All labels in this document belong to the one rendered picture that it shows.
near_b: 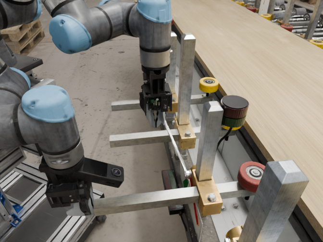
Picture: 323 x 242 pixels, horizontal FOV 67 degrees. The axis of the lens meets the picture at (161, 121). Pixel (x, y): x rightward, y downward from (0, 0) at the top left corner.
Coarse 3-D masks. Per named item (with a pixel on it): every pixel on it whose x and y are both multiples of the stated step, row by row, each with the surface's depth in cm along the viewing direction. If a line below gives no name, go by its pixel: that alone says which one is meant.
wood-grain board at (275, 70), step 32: (192, 0) 238; (224, 0) 238; (192, 32) 158; (224, 32) 158; (256, 32) 158; (288, 32) 158; (224, 64) 118; (256, 64) 118; (288, 64) 118; (320, 64) 118; (224, 96) 98; (256, 96) 94; (288, 96) 94; (320, 96) 94; (256, 128) 78; (288, 128) 78; (320, 128) 78; (320, 160) 67; (320, 192) 59; (320, 224) 52
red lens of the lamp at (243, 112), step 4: (220, 104) 54; (248, 104) 53; (224, 108) 52; (228, 108) 52; (244, 108) 52; (224, 112) 53; (228, 112) 52; (232, 112) 52; (236, 112) 52; (240, 112) 52; (244, 112) 52; (228, 116) 53; (232, 116) 52; (236, 116) 52; (240, 116) 52; (244, 116) 53
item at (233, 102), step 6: (228, 96) 55; (234, 96) 55; (222, 102) 53; (228, 102) 53; (234, 102) 53; (240, 102) 53; (246, 102) 53; (234, 108) 51; (240, 108) 51; (228, 132) 58; (222, 138) 60; (216, 150) 62
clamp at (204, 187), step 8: (192, 168) 70; (192, 176) 68; (192, 184) 69; (200, 184) 64; (208, 184) 64; (200, 192) 62; (208, 192) 62; (216, 192) 62; (200, 200) 62; (208, 200) 60; (216, 200) 60; (200, 208) 63; (208, 208) 61; (216, 208) 61
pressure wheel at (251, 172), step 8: (240, 168) 64; (248, 168) 64; (256, 168) 64; (264, 168) 64; (240, 176) 63; (248, 176) 62; (256, 176) 62; (240, 184) 64; (248, 184) 61; (256, 184) 60
